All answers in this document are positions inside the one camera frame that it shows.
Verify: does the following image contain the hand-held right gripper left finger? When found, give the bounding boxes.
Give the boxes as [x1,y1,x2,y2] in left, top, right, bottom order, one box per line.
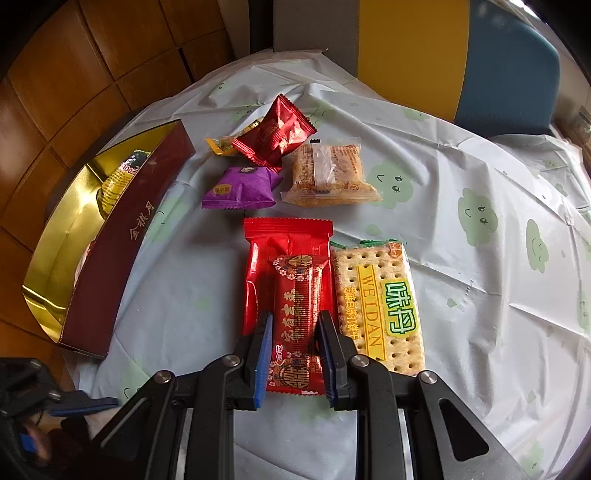
[81,311,275,480]

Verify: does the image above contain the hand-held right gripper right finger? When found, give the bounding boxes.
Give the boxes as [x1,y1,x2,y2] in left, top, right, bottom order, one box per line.
[315,310,529,480]

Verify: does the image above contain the red patterned snack bar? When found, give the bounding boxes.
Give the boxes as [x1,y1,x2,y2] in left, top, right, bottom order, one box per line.
[267,254,329,395]

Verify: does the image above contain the maroon and gold tin box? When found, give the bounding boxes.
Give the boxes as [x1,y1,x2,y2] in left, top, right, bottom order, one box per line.
[21,119,197,361]

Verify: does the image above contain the purple snack packet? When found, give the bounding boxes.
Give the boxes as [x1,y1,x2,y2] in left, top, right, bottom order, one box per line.
[201,166,283,210]

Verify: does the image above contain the clear rice cake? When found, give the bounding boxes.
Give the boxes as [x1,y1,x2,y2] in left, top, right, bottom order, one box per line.
[281,143,383,207]

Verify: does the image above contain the orange clear seed packet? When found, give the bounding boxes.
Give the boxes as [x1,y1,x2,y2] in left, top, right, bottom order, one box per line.
[205,119,264,155]

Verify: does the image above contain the dark red foil packet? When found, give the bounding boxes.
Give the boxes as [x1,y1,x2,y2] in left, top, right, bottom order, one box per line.
[231,95,318,168]

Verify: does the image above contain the green yellow cracker packet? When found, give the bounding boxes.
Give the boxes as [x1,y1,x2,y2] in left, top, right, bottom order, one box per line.
[329,239,426,376]

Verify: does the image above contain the large red snack packet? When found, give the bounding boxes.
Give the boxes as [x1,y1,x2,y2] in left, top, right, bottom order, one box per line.
[242,218,334,337]

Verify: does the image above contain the white cloud print tablecloth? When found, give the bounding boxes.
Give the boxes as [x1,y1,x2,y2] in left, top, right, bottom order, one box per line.
[65,48,591,480]

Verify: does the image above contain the yellow black snack bag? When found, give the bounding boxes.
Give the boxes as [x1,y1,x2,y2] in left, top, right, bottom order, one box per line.
[95,150,153,217]

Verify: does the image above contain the yellow blue grey chair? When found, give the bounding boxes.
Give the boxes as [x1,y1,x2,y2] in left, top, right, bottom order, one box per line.
[272,0,561,137]

